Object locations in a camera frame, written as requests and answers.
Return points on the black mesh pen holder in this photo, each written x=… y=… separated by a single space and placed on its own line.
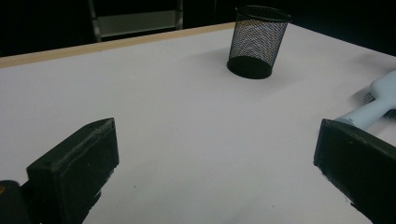
x=249 y=69

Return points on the light blue hairbrush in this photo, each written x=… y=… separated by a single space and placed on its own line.
x=373 y=107

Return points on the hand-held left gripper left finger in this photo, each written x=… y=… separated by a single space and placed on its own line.
x=74 y=168

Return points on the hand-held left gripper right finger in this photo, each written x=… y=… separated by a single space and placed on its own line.
x=358 y=155

